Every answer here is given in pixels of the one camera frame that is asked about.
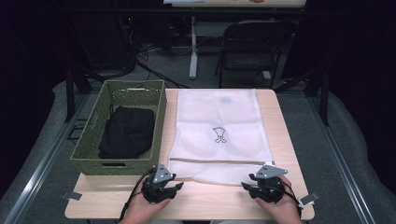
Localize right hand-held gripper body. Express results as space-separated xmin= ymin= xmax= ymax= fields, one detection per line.
xmin=250 ymin=164 xmax=289 ymax=203

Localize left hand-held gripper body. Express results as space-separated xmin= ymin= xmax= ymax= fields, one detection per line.
xmin=141 ymin=163 xmax=177 ymax=203

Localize black garment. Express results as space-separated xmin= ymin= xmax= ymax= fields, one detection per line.
xmin=98 ymin=105 xmax=156 ymax=160

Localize white mesh laundry bag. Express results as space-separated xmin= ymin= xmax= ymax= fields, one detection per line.
xmin=167 ymin=89 xmax=276 ymax=187

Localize green woven basket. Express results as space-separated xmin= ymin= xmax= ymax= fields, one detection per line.
xmin=70 ymin=79 xmax=168 ymax=176

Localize person's right hand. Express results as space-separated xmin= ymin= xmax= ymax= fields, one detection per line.
xmin=255 ymin=175 xmax=304 ymax=224

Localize person's left hand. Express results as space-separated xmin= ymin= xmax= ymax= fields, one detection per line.
xmin=120 ymin=181 xmax=172 ymax=224

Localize silver metal table clip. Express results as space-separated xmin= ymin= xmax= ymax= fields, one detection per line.
xmin=298 ymin=191 xmax=320 ymax=206
xmin=61 ymin=190 xmax=83 ymax=202

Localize black metal stand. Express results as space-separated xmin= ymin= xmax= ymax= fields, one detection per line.
xmin=274 ymin=63 xmax=331 ymax=127
xmin=64 ymin=64 xmax=106 ymax=123

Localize white desk leg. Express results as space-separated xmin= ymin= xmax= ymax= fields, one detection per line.
xmin=189 ymin=16 xmax=200 ymax=80

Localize black folding chair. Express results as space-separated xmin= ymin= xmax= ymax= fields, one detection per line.
xmin=214 ymin=19 xmax=296 ymax=90

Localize light background desk top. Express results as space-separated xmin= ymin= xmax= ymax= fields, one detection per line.
xmin=163 ymin=0 xmax=307 ymax=8

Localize left hand-held gripper cable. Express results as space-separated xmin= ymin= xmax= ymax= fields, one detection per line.
xmin=118 ymin=167 xmax=156 ymax=223

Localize hand-held gripper cable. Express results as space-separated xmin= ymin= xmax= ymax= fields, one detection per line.
xmin=118 ymin=167 xmax=156 ymax=223
xmin=281 ymin=180 xmax=304 ymax=218

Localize right hand-held gripper cable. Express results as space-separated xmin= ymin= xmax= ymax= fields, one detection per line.
xmin=281 ymin=180 xmax=304 ymax=218

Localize aluminium floor rail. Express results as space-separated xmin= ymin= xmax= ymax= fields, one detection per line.
xmin=306 ymin=92 xmax=376 ymax=224
xmin=3 ymin=92 xmax=92 ymax=224

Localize black floor cables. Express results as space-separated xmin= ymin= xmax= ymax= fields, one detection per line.
xmin=118 ymin=15 xmax=191 ymax=90

